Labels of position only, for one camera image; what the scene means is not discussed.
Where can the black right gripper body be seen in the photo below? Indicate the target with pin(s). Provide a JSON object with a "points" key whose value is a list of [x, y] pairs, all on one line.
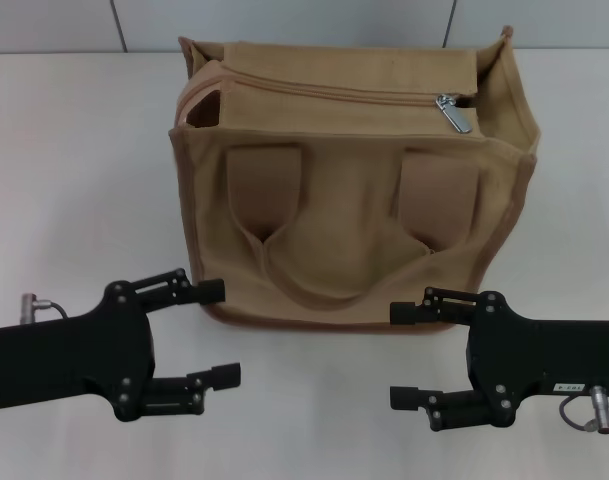
{"points": [[544, 355]]}

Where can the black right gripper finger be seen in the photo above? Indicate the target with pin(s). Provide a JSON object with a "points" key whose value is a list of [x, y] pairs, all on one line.
{"points": [[409, 397], [409, 312]]}

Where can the khaki canvas food bag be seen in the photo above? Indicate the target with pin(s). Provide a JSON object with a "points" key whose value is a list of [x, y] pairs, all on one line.
{"points": [[344, 215]]}

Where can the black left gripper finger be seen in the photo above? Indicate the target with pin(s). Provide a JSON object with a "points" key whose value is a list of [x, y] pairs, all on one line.
{"points": [[226, 377], [211, 291]]}

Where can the silver metal zipper pull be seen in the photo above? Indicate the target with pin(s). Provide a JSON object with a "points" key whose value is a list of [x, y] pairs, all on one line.
{"points": [[459, 117]]}

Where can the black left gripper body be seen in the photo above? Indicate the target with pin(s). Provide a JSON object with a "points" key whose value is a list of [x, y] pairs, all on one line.
{"points": [[69, 355]]}

